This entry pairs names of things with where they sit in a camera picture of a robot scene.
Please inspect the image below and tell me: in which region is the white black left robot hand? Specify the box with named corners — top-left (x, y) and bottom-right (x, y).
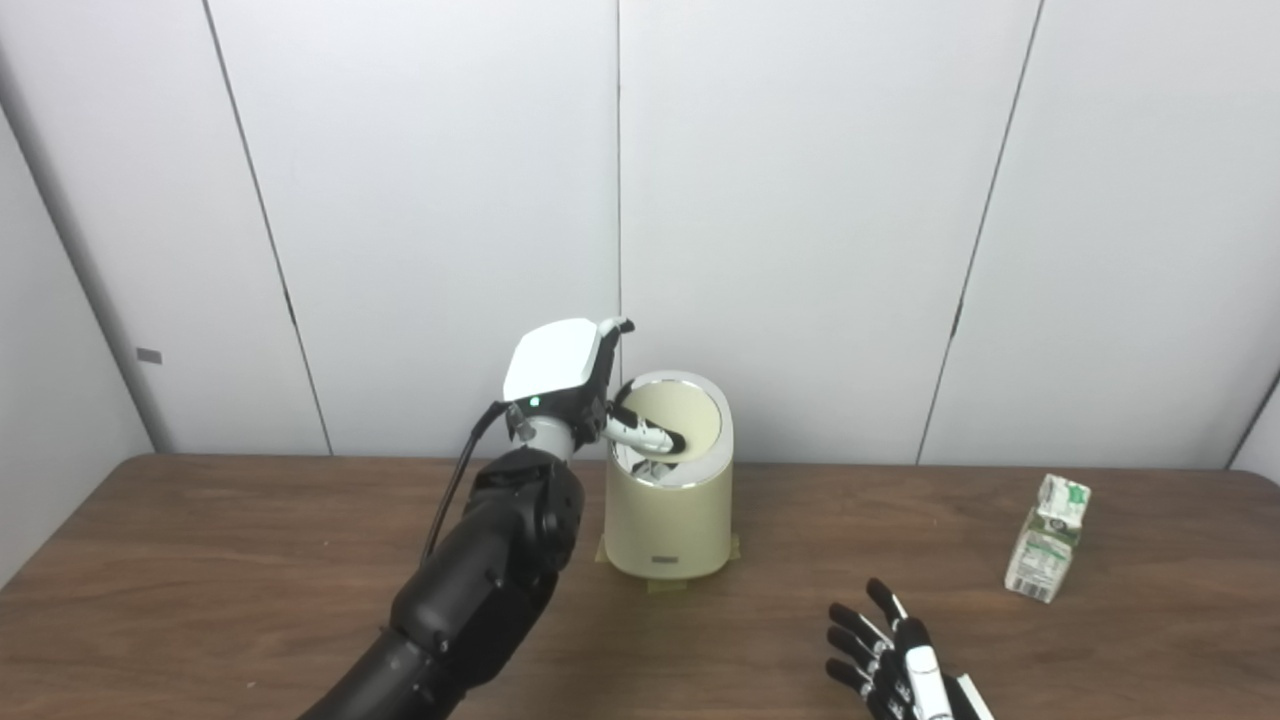
top-left (501, 317), bottom-right (688, 457)

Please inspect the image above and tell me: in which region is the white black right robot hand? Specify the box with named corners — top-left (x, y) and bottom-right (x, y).
top-left (826, 577), bottom-right (996, 720)

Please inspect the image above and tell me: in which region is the cream round bin lid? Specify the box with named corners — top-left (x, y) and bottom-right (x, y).
top-left (620, 385), bottom-right (723, 464)

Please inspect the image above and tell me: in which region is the white green milk carton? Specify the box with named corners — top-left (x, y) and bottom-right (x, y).
top-left (1004, 474), bottom-right (1092, 604)

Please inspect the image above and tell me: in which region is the cream-colored bin body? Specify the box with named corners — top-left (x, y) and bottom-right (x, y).
top-left (603, 371), bottom-right (734, 580)

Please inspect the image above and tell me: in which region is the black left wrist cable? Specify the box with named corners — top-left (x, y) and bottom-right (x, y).
top-left (420, 400), bottom-right (523, 563)

